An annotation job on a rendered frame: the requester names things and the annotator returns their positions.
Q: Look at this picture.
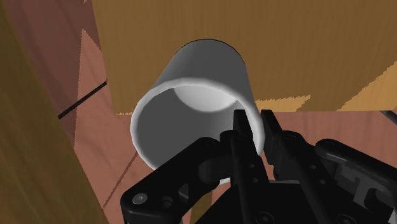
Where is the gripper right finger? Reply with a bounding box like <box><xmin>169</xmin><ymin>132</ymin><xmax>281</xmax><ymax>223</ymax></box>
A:
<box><xmin>260</xmin><ymin>109</ymin><xmax>397</xmax><ymax>224</ymax></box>

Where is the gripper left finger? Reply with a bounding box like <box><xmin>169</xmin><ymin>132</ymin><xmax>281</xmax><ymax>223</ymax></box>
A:
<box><xmin>120</xmin><ymin>109</ymin><xmax>270</xmax><ymax>224</ymax></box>

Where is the white cup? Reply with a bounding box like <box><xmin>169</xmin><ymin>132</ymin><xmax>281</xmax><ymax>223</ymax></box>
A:
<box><xmin>130</xmin><ymin>38</ymin><xmax>266</xmax><ymax>185</ymax></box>

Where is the reddish wooden furniture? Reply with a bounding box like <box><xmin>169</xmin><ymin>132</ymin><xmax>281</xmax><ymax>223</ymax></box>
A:
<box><xmin>3</xmin><ymin>0</ymin><xmax>397</xmax><ymax>224</ymax></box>

